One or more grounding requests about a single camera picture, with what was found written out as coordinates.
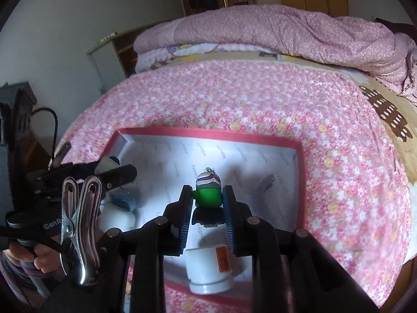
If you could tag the green figure keychain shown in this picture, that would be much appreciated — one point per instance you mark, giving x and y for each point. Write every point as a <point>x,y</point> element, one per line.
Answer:
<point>208,200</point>

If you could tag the silver spring clamp left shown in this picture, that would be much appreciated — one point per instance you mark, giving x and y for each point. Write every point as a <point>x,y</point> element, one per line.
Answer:
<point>63,151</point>

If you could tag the silver spring clamp right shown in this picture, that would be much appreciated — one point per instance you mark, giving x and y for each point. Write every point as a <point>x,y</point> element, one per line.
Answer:
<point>80,207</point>

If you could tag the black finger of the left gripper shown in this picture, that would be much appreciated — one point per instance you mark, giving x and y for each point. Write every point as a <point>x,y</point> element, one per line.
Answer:
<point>114,178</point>

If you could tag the purple folded quilt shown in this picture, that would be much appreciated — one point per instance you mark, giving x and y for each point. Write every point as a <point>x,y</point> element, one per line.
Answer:
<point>342,41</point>

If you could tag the white bedside shelf cabinet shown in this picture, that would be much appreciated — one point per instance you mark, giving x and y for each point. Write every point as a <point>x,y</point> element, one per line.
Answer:
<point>114,57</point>

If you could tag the silver spring clamp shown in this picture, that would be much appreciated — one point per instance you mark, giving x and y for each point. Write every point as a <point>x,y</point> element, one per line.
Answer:
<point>80,207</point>
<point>63,151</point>

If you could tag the pink floral bed sheet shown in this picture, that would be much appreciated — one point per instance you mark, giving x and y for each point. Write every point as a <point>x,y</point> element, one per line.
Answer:
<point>358,201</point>

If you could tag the white plastic bottle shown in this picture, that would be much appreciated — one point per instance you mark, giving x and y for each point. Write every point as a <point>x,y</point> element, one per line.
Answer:
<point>209,270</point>

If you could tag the blue curved plastic handle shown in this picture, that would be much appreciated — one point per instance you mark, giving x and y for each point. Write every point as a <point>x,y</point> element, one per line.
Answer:
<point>124,200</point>

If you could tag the person's left hand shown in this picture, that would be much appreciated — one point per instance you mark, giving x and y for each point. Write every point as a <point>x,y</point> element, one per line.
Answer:
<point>43,258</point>

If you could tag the white earbuds charging case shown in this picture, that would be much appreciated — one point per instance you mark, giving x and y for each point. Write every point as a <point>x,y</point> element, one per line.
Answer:
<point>112,216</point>

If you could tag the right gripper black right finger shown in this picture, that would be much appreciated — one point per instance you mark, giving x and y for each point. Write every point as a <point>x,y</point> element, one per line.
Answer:
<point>247,235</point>

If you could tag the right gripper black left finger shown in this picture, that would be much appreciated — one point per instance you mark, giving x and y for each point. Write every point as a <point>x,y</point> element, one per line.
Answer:
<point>167,233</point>

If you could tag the pink shallow cardboard box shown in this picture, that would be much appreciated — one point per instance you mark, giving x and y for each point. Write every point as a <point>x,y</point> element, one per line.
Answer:
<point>265,173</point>

